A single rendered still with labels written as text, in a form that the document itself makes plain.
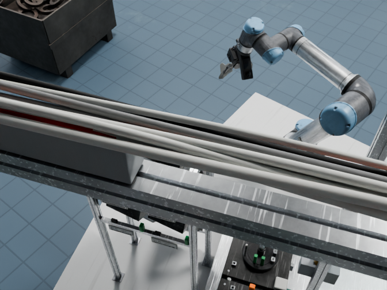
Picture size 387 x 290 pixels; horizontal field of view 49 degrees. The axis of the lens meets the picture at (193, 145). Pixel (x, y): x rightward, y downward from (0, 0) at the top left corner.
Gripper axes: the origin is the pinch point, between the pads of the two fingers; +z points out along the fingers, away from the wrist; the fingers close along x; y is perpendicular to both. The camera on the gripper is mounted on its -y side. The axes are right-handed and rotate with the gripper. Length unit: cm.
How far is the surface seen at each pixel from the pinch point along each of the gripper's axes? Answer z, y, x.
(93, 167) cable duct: -113, -70, 77
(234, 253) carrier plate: 3, -75, 27
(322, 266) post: -40, -89, 17
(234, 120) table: 37.4, -5.2, -8.3
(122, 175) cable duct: -114, -73, 74
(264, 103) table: 38.1, 0.8, -29.3
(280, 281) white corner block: -5, -90, 17
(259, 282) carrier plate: -2, -88, 24
